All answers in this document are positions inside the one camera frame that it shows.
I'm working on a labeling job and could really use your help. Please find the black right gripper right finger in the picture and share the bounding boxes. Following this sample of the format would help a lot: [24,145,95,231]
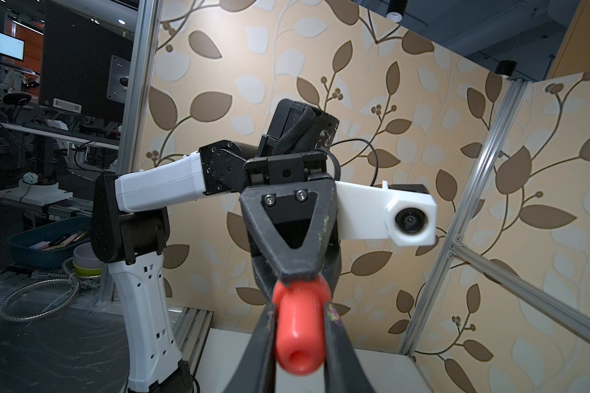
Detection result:
[324,302,375,393]

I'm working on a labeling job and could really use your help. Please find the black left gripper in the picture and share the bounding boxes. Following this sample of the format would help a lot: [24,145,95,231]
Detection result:
[239,149,343,303]

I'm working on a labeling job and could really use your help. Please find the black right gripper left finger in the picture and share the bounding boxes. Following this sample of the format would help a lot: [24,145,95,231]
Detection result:
[224,303,277,392]

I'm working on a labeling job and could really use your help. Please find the red stamp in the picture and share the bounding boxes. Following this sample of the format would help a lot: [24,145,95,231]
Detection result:
[272,276,331,376]

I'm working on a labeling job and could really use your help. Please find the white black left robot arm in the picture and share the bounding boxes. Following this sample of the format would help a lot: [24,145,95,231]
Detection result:
[92,99,372,392]

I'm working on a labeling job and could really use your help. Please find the stacked coloured bowls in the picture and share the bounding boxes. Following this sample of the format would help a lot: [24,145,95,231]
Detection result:
[72,242,103,277]

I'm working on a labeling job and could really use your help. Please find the dark blue plastic tray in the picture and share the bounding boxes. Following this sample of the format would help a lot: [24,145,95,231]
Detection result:
[8,217,92,270]

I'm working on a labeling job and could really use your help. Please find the black monitor back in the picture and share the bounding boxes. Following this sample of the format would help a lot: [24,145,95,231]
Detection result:
[39,2,133,122]

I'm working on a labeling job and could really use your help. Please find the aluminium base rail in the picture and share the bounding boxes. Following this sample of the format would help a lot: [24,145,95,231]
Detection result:
[169,306,214,376]

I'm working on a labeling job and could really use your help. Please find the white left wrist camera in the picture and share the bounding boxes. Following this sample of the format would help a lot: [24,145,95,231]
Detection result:
[336,181,437,247]

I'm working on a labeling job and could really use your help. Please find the aluminium cage frame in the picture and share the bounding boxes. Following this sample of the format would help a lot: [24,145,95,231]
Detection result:
[115,0,590,357]

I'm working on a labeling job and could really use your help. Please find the coiled metal hose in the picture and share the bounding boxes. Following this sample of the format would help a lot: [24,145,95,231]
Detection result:
[0,257,104,324]

